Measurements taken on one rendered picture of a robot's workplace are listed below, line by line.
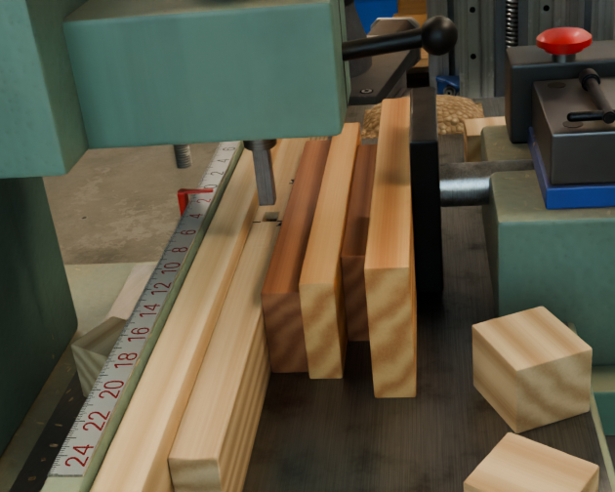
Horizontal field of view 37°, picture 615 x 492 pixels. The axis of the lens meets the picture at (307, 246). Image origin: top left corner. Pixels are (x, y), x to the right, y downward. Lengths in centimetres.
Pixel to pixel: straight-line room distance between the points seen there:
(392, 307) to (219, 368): 8
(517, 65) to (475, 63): 69
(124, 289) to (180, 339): 37
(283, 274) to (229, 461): 12
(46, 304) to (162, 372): 30
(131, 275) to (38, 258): 15
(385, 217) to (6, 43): 20
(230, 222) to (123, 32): 12
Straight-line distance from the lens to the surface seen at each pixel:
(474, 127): 67
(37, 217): 68
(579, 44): 54
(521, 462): 35
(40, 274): 68
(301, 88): 47
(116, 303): 77
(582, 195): 48
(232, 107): 48
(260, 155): 52
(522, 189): 51
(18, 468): 62
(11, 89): 47
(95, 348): 63
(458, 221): 61
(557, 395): 43
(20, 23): 46
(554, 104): 51
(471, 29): 123
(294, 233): 50
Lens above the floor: 117
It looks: 27 degrees down
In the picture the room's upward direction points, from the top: 6 degrees counter-clockwise
